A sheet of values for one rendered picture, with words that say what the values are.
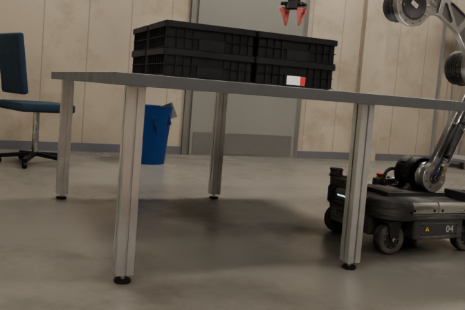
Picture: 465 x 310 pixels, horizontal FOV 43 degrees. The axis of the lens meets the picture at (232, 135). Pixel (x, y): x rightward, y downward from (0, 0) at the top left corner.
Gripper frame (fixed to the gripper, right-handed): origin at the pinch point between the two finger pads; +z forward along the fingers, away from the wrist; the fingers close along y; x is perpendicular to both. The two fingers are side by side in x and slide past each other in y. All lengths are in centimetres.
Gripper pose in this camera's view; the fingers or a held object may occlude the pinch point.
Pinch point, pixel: (292, 23)
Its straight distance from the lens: 268.6
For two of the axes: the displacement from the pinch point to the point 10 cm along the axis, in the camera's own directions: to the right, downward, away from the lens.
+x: 5.1, -0.1, 8.6
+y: 8.6, 1.0, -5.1
